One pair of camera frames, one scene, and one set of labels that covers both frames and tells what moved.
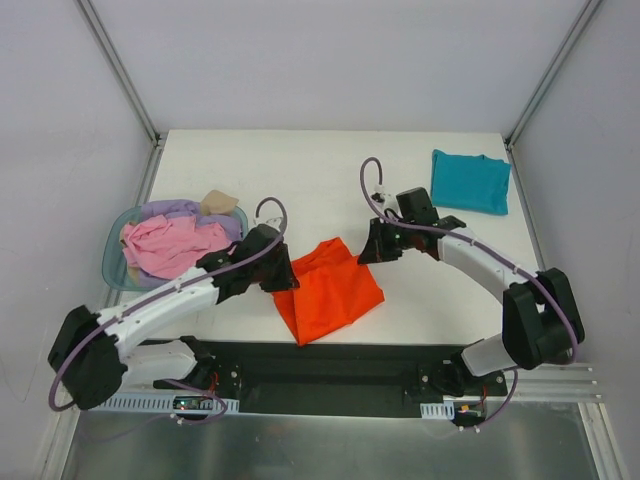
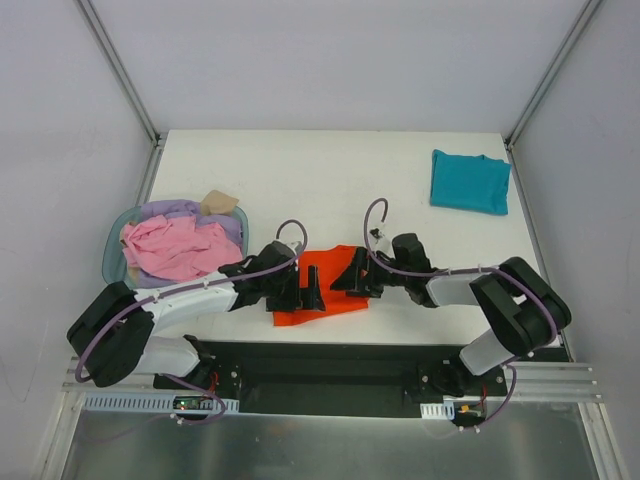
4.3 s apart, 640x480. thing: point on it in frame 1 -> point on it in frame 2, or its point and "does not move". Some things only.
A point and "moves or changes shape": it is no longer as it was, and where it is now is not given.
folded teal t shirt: (472, 183) does not move
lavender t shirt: (231, 224) does not move
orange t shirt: (334, 289) moves or changes shape
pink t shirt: (161, 246) does not move
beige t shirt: (217, 202) does not move
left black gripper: (275, 267) -> (291, 293)
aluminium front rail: (553, 383) does not move
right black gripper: (379, 242) -> (370, 275)
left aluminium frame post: (157, 139) does not move
